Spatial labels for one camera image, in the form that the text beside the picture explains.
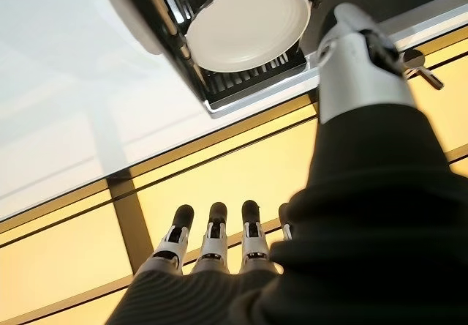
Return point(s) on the stainless steel sink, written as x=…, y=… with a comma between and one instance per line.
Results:
x=256, y=99

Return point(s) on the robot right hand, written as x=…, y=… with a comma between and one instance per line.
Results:
x=365, y=230

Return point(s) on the beige ceramic plate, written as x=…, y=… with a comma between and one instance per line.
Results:
x=248, y=28

